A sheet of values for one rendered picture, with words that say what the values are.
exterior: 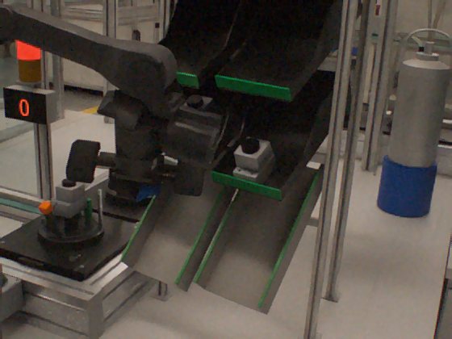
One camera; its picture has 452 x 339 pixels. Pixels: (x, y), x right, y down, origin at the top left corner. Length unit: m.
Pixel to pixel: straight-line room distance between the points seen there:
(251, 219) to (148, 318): 0.30
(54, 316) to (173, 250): 0.26
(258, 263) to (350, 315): 0.31
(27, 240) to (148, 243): 0.29
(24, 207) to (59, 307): 0.42
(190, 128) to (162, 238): 0.45
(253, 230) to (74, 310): 0.36
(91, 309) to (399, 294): 0.68
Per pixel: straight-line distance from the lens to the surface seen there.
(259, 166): 0.95
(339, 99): 1.01
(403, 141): 1.74
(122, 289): 1.21
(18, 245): 1.29
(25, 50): 1.38
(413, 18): 8.33
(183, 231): 1.12
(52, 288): 1.15
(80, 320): 1.14
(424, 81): 1.69
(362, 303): 1.34
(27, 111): 1.41
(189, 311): 1.25
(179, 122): 0.72
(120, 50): 0.71
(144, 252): 1.14
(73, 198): 1.25
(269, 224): 1.08
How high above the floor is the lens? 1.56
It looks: 20 degrees down
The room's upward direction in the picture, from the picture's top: 3 degrees clockwise
